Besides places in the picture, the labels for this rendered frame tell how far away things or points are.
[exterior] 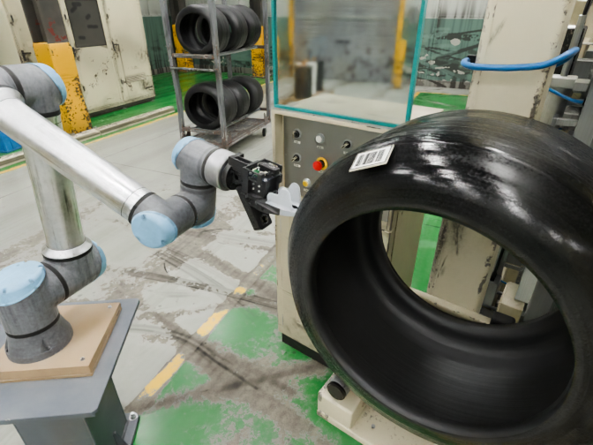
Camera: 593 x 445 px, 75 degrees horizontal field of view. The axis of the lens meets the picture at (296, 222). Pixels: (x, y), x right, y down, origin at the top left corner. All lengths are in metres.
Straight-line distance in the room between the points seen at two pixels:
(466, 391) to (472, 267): 0.28
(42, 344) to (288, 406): 1.06
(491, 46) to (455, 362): 0.66
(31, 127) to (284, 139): 0.91
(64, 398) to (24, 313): 0.28
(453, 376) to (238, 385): 1.30
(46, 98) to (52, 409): 0.88
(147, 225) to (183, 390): 1.32
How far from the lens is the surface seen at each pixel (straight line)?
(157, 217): 0.88
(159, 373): 2.19
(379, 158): 0.55
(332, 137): 1.48
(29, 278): 1.40
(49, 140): 1.05
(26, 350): 1.50
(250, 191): 0.84
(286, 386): 2.04
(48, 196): 1.37
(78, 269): 1.48
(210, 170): 0.89
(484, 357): 0.98
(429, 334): 1.01
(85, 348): 1.49
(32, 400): 1.48
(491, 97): 0.88
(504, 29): 0.86
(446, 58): 9.87
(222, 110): 4.46
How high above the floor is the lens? 1.61
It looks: 29 degrees down
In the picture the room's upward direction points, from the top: straight up
